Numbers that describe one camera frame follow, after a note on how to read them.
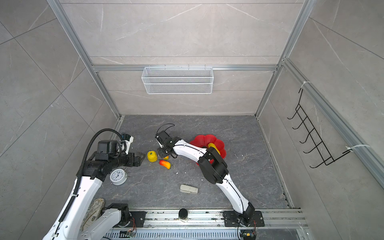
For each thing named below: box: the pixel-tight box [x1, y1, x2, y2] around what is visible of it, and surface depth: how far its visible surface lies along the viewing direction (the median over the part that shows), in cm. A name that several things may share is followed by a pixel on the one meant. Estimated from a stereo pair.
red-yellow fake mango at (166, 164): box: [159, 159, 172, 170], surface depth 92 cm
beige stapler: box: [179, 184, 199, 194], surface depth 82 cm
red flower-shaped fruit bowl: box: [189, 134, 227, 159], surface depth 103 cm
